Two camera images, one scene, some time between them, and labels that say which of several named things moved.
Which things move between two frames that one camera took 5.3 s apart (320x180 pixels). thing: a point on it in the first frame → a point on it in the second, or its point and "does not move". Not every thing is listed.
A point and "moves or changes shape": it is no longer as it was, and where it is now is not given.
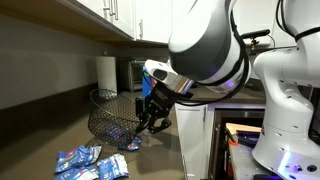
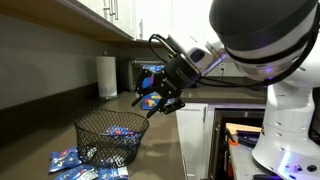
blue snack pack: (78, 173) does not move
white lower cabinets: (196, 127) does not move
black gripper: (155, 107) → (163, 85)
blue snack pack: (116, 132) moves or changes shape
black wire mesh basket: (112, 120) moves or changes shape
